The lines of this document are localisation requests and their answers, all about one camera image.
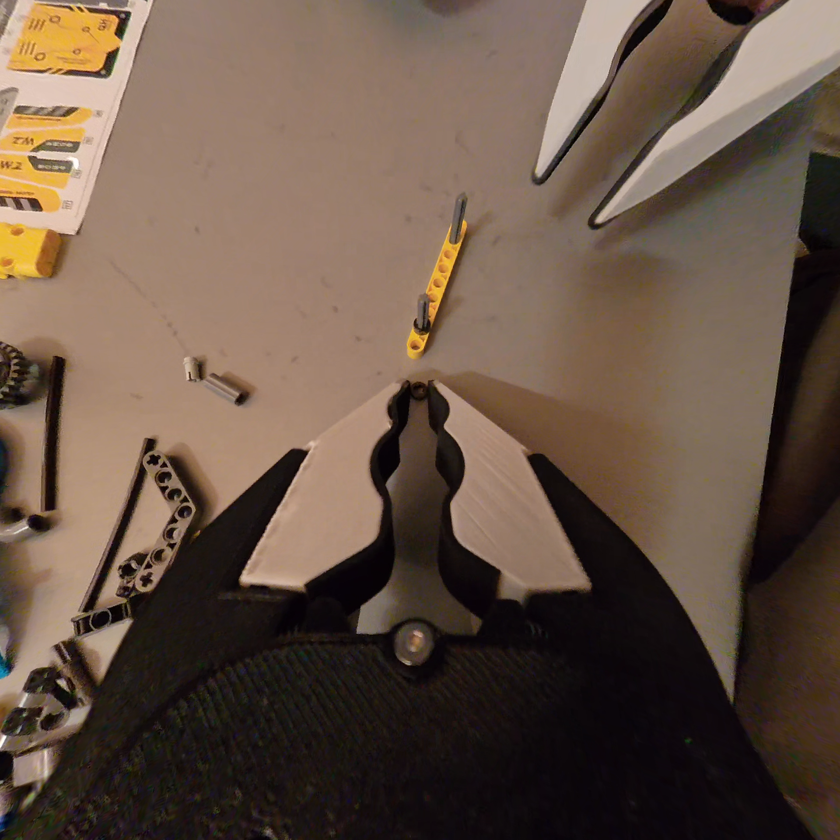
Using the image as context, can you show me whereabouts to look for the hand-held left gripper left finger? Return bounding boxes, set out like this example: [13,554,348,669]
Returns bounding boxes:
[238,381,412,593]

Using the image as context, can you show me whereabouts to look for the thick black rod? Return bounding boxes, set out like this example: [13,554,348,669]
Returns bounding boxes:
[39,356,68,514]

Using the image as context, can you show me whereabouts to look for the thin black rod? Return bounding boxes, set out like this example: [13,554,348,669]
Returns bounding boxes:
[77,437,158,614]

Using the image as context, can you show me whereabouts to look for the dark grey sleeve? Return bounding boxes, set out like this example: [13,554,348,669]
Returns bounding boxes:
[203,373,250,406]

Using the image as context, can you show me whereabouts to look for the dark grey angled beam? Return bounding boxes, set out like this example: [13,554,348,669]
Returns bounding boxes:
[117,451,204,598]

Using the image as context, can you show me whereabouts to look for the grey elbow piece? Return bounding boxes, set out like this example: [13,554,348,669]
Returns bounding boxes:
[0,513,51,544]

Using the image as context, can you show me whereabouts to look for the black bevel gear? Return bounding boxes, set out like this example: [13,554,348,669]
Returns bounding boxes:
[0,340,42,409]

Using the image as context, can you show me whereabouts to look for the yellow thin beam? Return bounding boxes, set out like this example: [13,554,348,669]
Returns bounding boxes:
[404,220,469,360]

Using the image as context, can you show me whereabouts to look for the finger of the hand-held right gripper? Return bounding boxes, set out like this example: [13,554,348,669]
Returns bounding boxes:
[530,0,673,186]
[587,0,840,231]

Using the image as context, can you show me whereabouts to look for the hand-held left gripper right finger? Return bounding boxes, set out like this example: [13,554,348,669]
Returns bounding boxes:
[427,379,593,614]

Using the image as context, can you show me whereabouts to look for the yellow sticker sheet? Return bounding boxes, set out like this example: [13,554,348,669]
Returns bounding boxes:
[0,0,155,236]

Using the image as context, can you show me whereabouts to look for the pile of small building pieces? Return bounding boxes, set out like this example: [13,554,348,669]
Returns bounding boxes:
[0,600,139,831]

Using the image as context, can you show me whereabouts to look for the yellow rectangular panel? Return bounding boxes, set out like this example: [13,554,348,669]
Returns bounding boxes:
[0,222,63,280]

